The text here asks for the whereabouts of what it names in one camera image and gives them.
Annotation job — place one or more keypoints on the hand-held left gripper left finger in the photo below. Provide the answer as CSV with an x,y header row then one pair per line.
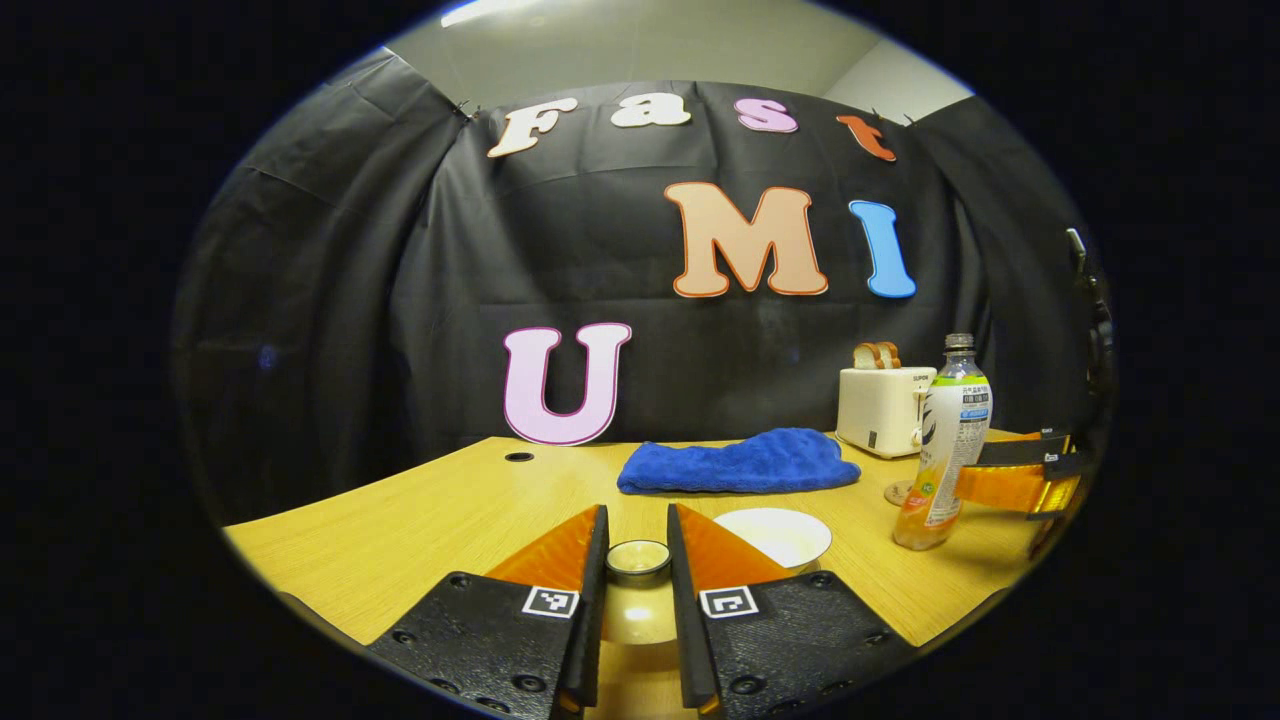
x,y
592,600

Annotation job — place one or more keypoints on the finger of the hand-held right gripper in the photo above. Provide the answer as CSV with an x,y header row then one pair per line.
x,y
1020,450
1010,487

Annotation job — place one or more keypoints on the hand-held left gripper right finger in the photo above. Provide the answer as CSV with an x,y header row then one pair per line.
x,y
685,620

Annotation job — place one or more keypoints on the clear plastic water bottle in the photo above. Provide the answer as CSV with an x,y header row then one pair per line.
x,y
950,450

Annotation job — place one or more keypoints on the round cork coaster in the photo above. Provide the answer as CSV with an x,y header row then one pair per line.
x,y
896,492

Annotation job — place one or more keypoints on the yellow ceramic teacup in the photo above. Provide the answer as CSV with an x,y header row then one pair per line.
x,y
775,535

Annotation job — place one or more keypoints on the white toaster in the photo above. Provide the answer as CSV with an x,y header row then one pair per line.
x,y
880,410

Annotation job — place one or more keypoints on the toast slice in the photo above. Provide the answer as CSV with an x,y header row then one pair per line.
x,y
892,355
867,356

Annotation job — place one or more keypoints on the blue towel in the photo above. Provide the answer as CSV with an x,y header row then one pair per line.
x,y
740,462

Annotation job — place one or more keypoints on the black backdrop cloth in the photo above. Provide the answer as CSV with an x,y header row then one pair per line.
x,y
400,300

